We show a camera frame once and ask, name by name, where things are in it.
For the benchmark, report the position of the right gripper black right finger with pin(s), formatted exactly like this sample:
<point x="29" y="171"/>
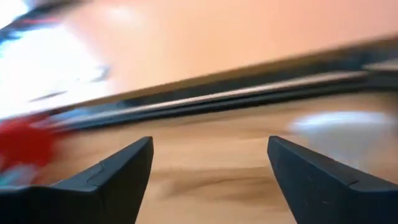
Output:
<point x="335" y="202"/>

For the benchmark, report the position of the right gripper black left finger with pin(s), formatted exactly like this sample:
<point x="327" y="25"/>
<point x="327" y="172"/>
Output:
<point x="93" y="202"/>

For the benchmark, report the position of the light blue upturned bowl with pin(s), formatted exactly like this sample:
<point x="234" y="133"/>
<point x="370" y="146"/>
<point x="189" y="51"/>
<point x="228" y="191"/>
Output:
<point x="342" y="137"/>

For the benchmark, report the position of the red desk lamp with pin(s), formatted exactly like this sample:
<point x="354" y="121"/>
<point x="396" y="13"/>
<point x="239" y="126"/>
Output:
<point x="25" y="143"/>

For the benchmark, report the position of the beige wooden desk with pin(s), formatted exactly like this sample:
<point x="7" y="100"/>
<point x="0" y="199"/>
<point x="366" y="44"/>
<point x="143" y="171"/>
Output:
<point x="233" y="37"/>

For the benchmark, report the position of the black metal table frame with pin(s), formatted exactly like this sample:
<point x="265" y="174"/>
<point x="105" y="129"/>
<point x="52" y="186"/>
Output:
<point x="248" y="96"/>

